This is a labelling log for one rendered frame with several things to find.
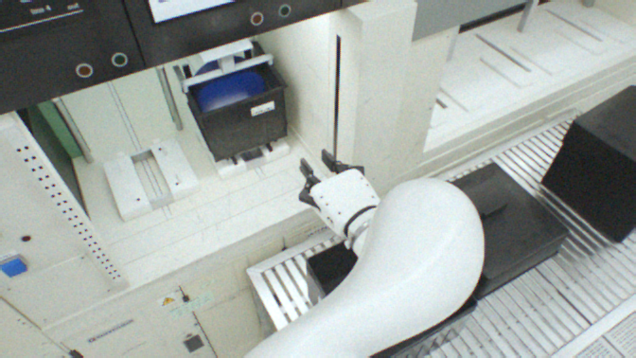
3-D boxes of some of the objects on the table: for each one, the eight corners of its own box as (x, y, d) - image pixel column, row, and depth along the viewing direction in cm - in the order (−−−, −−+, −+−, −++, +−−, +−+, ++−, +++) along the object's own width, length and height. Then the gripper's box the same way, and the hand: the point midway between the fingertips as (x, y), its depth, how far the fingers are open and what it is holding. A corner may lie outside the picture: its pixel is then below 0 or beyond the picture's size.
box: (620, 246, 122) (676, 188, 103) (536, 181, 137) (571, 119, 118) (676, 201, 132) (737, 140, 113) (591, 144, 148) (632, 82, 128)
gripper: (409, 192, 75) (349, 128, 85) (324, 235, 69) (271, 161, 79) (403, 219, 80) (347, 155, 90) (324, 259, 75) (274, 187, 85)
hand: (317, 165), depth 84 cm, fingers open, 4 cm apart
